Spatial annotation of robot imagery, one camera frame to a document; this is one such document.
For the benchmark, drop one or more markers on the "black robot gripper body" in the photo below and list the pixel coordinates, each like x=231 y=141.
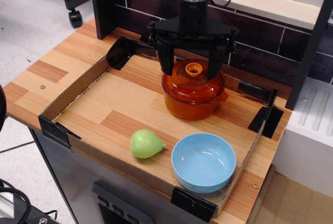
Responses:
x=193 y=28

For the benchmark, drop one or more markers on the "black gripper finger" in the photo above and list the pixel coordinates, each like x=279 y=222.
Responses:
x=216 y=60
x=165 y=54

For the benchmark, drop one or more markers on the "orange transparent pot lid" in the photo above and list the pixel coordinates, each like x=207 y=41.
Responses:
x=189 y=83

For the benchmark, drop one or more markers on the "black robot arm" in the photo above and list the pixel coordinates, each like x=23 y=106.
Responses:
x=192 y=30

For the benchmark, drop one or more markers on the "orange transparent pot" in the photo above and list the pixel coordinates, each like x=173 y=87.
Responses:
x=190 y=111

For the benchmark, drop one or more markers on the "green toy pear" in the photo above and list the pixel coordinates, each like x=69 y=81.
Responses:
x=145 y=144

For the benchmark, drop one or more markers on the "black office chair base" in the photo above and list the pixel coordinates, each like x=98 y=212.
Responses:
x=74 y=15

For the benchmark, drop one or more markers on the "light blue bowl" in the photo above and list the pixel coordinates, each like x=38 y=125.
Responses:
x=203 y=162

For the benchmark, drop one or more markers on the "white toy sink drainboard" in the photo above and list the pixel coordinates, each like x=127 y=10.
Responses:
x=304 y=154

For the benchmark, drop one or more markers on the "toy oven front panel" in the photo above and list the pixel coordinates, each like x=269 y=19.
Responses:
x=113 y=209

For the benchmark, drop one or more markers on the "black vertical post right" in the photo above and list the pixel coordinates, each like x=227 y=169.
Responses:
x=309 y=54

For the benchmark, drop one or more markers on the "black vertical post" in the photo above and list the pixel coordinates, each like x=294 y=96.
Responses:
x=104 y=17
x=309 y=54

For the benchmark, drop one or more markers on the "black vertical post left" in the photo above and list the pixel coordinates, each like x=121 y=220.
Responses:
x=104 y=17

